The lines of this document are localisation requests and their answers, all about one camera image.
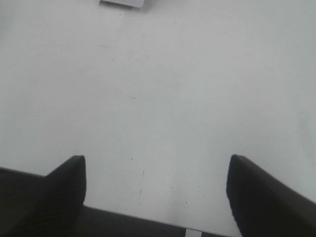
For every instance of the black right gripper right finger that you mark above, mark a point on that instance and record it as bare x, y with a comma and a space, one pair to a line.
262, 206

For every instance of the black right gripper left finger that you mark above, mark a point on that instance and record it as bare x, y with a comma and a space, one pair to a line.
42, 206

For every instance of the white microwave oven body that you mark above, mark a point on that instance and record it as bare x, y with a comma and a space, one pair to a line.
131, 3

